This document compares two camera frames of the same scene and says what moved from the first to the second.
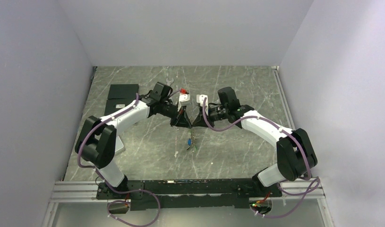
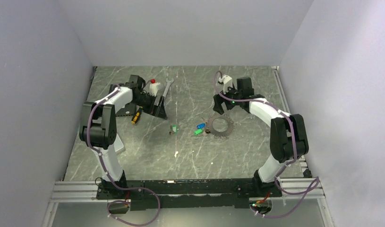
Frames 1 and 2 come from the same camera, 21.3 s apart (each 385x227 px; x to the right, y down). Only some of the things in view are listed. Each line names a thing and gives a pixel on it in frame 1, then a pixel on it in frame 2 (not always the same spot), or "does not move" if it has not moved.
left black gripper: (181, 119) → (152, 108)
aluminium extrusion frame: (64, 191) does not move
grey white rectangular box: (119, 147) does not move
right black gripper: (200, 121) → (218, 106)
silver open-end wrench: (169, 82) does not move
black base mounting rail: (151, 195) does not move
